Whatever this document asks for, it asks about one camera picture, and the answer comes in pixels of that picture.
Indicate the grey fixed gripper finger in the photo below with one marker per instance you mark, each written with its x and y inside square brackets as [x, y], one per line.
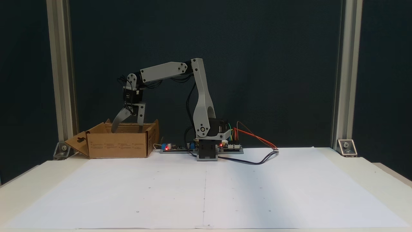
[140, 124]

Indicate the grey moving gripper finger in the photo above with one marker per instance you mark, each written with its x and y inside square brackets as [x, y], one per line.
[119, 117]

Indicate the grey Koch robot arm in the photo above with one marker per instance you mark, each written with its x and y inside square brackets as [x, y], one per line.
[201, 96]

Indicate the brown cardboard box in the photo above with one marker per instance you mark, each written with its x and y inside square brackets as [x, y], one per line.
[119, 145]

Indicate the circuit board with blue parts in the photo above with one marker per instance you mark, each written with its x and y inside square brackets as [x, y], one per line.
[178, 147]

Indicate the circuit board with white connectors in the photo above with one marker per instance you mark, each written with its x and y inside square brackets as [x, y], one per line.
[230, 146]

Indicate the metal corner bracket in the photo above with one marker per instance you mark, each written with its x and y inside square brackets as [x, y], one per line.
[347, 147]
[62, 150]

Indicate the aluminium profile post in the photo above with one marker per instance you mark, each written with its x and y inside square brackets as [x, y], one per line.
[61, 71]
[347, 71]

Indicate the grey base plate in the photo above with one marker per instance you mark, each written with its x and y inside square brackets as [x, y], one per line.
[233, 151]

